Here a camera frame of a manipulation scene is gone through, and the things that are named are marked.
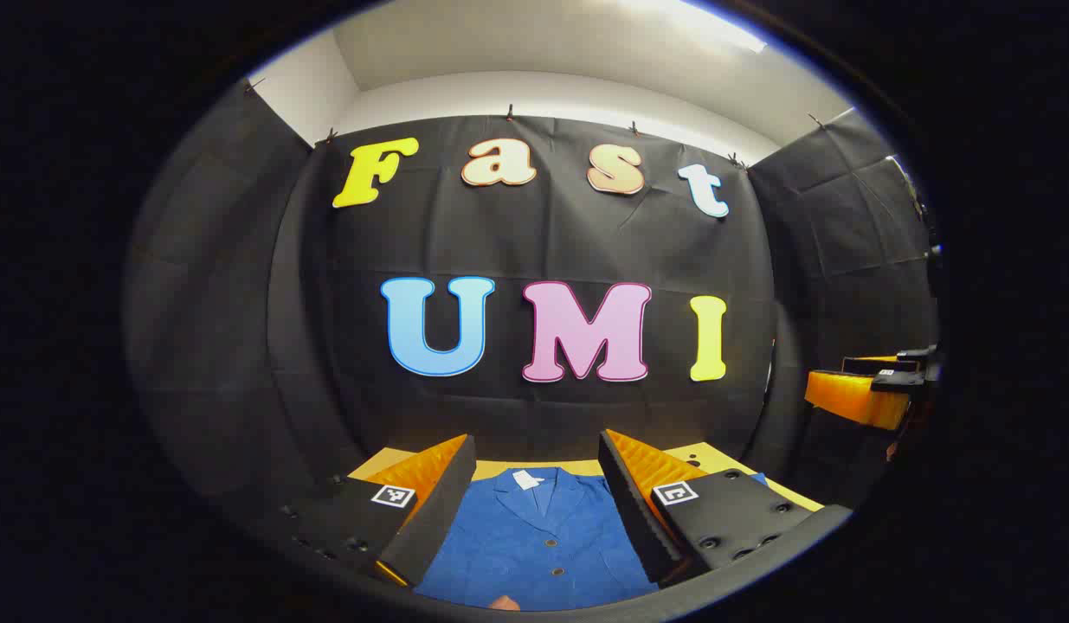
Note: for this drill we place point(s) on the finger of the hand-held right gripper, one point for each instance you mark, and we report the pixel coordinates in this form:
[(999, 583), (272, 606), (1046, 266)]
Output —
[(854, 396), (867, 362)]

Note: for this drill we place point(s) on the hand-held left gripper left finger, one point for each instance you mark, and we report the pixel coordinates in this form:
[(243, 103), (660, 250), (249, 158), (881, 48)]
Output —
[(434, 519)]

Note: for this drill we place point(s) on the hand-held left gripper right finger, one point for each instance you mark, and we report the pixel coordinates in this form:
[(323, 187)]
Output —
[(638, 510)]

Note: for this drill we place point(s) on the blue button shirt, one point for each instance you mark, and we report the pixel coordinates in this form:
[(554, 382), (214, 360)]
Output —
[(534, 536)]

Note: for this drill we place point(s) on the black backdrop cloth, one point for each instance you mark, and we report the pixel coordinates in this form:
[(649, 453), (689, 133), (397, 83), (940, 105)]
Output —
[(240, 346)]

